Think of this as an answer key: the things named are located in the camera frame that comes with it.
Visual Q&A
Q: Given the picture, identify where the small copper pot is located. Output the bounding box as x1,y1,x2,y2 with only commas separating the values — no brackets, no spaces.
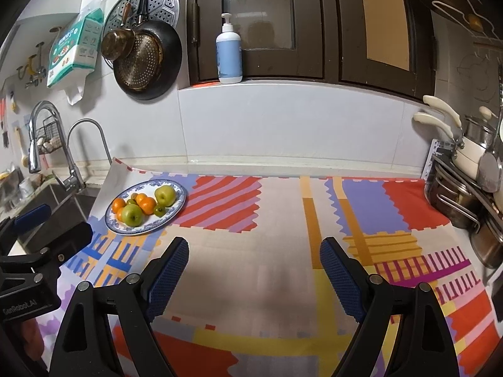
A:
101,3,136,61

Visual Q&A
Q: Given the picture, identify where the white wire wall rack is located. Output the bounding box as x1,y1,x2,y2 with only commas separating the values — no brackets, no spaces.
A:
432,0,503,46

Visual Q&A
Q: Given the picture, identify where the tall chrome faucet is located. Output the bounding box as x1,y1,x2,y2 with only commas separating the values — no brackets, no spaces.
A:
28,101,65,174

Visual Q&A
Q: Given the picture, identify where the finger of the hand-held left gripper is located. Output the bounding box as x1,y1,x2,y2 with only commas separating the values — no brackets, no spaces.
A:
0,222,94,283
0,203,53,244

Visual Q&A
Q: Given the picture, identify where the blue pump bottle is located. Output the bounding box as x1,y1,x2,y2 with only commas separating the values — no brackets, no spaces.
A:
215,13,243,85

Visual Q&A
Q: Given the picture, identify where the steel sink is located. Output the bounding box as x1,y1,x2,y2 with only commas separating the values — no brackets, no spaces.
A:
0,183,97,252

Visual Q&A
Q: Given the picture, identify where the dark brown window frame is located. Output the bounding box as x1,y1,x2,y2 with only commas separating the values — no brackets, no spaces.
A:
185,0,334,85
332,0,437,101

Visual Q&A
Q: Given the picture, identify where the green and white box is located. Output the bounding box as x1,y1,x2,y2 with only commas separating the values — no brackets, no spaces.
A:
46,8,105,88

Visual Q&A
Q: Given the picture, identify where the colourful patterned tablecloth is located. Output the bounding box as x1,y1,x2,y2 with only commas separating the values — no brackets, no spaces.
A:
37,157,494,377

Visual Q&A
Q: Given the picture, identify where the chrome gooseneck faucet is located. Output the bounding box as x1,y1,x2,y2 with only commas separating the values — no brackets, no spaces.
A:
53,118,113,191

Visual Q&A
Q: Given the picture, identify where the perforated metal steamer plate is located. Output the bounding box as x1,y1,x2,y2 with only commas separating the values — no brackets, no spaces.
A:
105,0,180,48

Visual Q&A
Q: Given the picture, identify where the metal wall tap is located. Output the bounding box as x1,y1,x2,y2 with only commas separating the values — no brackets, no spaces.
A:
16,41,46,89

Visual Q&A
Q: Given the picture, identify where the kitchen pot rack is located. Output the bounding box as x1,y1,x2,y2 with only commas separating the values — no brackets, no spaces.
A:
422,138,503,244

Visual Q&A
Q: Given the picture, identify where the black wire basket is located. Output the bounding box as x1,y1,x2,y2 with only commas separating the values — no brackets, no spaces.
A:
37,118,65,154

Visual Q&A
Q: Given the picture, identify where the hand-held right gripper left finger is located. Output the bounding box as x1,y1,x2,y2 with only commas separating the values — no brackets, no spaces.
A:
48,237,190,377

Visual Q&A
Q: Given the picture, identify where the copper strainer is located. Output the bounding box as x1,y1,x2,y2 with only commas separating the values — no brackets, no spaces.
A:
115,33,163,90

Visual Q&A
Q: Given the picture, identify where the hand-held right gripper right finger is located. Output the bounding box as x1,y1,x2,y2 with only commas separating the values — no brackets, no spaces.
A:
319,237,460,377

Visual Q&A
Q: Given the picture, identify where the steel pot with lid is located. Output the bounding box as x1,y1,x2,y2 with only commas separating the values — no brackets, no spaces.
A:
464,106,501,150

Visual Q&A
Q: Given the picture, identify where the cream saucepan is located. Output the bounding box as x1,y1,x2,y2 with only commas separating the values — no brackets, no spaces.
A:
412,112,490,171
423,95,492,154

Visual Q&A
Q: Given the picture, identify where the green apple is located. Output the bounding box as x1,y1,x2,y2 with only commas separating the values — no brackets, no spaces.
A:
154,185,176,207
121,204,144,227

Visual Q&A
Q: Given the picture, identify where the blue rimmed white plate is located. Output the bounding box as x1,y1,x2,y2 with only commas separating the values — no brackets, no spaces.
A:
104,179,188,235

